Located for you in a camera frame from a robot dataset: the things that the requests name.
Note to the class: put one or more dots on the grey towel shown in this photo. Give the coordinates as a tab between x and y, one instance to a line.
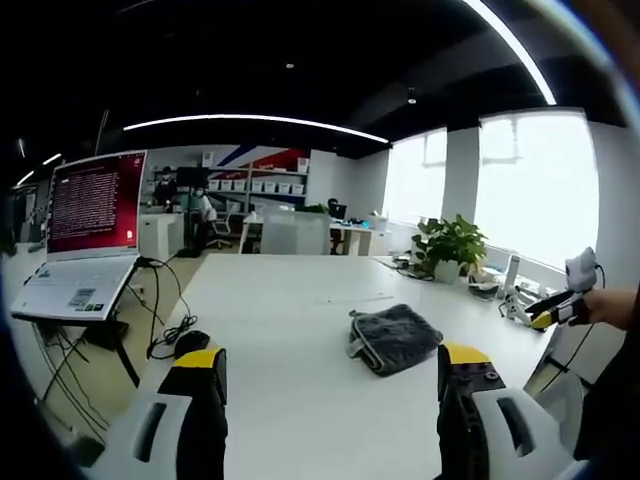
392	335

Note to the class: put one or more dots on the small white gadget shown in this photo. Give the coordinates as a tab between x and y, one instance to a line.
514	305

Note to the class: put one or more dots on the person's dark clothed body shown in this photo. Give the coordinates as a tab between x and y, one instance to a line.
612	390

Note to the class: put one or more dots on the bright window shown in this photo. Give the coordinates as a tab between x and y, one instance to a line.
535	190

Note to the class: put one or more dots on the black laptop stand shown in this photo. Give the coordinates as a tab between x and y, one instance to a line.
107	345

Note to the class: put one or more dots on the black power adapter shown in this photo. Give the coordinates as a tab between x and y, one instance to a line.
191	342

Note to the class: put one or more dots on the green potted plant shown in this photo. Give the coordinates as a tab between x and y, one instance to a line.
452	245

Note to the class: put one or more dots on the white cabinet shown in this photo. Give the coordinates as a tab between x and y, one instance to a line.
162	235

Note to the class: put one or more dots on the white laptop with red screen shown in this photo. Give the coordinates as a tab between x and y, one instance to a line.
85	235

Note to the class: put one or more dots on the white office chair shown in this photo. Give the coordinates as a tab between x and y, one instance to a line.
222	227

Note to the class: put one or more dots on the long ceiling light strip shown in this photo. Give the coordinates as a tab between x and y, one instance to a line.
520	47
260	120

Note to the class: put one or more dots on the black monitor on stand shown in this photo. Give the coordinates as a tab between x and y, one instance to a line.
191	200

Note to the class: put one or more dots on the white office desk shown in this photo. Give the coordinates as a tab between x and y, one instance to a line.
305	232

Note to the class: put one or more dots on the shelf with white boxes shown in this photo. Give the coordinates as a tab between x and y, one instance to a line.
260	180

